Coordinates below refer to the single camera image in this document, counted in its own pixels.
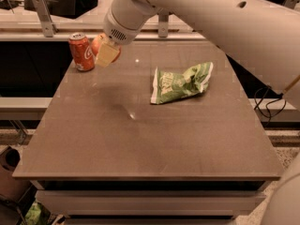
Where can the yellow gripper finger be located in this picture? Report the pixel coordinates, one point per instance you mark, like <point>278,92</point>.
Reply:
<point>107,52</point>

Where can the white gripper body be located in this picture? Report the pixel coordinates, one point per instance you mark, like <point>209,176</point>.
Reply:
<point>119,32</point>

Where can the red apple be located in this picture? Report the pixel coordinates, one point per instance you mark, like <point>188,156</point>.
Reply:
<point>94,43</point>

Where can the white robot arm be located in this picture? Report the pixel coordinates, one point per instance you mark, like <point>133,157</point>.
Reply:
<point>263,37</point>

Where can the red coke can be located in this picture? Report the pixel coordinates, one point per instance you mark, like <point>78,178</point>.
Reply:
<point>81,51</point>

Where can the green chip bag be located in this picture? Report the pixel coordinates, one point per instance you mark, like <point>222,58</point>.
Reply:
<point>169,86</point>

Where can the grey table with drawers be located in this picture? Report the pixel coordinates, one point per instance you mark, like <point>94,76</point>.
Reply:
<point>103,153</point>

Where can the brown bin on floor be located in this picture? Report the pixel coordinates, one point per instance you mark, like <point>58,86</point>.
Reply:
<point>10,188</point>

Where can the green bag under table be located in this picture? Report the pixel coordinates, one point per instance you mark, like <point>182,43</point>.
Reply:
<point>36,215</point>

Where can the middle metal rail bracket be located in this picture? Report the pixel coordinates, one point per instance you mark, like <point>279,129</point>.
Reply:
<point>163,24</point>

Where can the metal rail bracket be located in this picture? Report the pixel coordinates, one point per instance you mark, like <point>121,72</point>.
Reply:
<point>46,22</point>
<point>163,24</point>
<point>290,3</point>

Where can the left metal rail bracket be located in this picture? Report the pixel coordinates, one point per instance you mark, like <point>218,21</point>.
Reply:
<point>46,22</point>

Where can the right metal rail bracket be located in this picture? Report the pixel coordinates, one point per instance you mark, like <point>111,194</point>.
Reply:
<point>290,3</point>

